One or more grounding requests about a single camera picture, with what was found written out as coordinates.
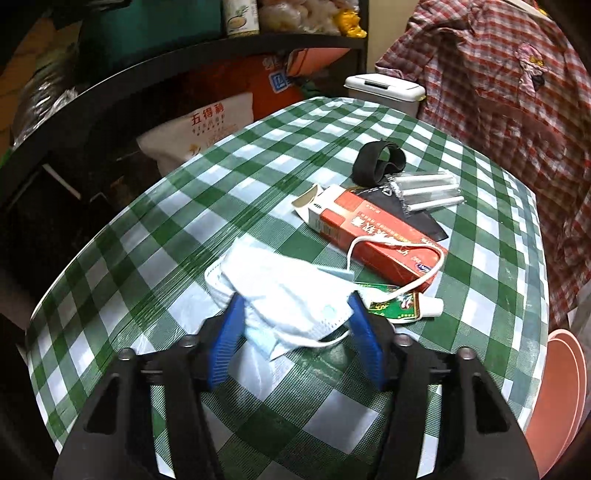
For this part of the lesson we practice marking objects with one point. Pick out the orange cardboard box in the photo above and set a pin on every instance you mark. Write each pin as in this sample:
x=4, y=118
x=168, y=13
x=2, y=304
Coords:
x=240, y=83

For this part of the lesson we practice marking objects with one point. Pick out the white lidded bin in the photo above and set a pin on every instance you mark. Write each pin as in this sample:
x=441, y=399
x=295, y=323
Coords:
x=383, y=90

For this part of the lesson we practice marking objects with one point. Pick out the clear bag of food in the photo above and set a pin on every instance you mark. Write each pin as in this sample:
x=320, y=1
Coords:
x=295, y=14

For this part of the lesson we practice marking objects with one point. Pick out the white sack with red print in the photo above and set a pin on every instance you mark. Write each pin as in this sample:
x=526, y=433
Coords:
x=203, y=124

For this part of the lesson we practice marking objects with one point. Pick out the black packet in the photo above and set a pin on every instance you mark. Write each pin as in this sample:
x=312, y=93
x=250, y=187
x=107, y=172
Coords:
x=429, y=226

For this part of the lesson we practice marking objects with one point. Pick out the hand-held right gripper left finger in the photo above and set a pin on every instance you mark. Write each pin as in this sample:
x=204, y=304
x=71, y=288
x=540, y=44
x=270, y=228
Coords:
x=226, y=346

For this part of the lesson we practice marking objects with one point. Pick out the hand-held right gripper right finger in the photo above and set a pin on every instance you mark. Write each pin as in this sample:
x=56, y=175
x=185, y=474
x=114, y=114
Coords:
x=369, y=341

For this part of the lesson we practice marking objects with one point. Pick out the green toothpaste tube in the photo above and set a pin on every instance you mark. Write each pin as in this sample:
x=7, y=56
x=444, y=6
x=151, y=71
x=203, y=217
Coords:
x=397, y=309

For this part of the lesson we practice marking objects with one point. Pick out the black shelf rack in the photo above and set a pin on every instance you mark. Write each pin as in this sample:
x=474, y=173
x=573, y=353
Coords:
x=184, y=57

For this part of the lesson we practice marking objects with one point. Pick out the pink plastic bin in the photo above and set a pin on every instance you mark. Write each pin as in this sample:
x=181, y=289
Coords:
x=554, y=415

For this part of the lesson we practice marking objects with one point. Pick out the blue face mask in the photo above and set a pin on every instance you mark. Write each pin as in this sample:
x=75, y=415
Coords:
x=286, y=295

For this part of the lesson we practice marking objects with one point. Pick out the green checked tablecloth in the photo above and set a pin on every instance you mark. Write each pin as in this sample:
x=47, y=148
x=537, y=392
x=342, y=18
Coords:
x=161, y=230

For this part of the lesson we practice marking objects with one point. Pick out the labelled food can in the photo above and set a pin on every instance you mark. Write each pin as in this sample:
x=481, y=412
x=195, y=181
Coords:
x=240, y=18

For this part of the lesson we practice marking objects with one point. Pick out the red plaid shirt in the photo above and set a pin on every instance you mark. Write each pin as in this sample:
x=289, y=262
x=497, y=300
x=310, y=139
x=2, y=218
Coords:
x=485, y=115

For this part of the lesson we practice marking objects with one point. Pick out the black elastic band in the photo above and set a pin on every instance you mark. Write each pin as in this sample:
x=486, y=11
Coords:
x=369, y=159

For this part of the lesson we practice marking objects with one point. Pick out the clear plastic packet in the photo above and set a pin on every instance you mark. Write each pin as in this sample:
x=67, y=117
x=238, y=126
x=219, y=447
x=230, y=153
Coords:
x=429, y=189

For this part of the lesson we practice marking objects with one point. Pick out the red and white carton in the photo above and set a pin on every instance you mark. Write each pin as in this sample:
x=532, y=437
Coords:
x=369, y=230

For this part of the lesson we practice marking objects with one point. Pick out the yellow wrapped thing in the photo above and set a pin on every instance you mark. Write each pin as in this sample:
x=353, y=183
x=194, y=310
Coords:
x=348, y=23

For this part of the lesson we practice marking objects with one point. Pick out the green storage box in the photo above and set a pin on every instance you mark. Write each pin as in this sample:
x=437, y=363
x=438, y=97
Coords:
x=161, y=27

